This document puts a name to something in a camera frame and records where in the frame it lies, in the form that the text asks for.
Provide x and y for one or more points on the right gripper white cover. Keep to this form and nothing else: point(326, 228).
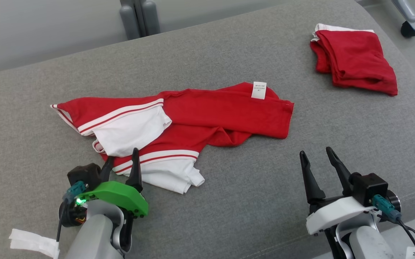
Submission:
point(336, 212)

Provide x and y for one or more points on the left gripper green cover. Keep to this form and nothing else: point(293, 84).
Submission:
point(121, 194)

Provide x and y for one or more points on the red shirt white sleeves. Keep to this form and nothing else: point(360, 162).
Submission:
point(211, 115)

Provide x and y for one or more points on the red basketball shorts white trim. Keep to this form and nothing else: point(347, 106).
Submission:
point(358, 61)

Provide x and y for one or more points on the grey fabric sofa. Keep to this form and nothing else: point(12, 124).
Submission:
point(229, 180)

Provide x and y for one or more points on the white paper tag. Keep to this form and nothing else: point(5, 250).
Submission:
point(31, 241)

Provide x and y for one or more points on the grey leg with black caster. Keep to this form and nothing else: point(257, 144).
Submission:
point(408, 18)

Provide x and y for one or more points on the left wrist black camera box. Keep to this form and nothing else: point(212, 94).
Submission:
point(83, 174)

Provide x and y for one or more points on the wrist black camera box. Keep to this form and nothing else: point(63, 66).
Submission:
point(83, 174)
point(370, 187)

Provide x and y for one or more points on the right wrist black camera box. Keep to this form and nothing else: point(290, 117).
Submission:
point(370, 187)

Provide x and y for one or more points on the grey partition post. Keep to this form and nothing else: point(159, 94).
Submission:
point(139, 18)

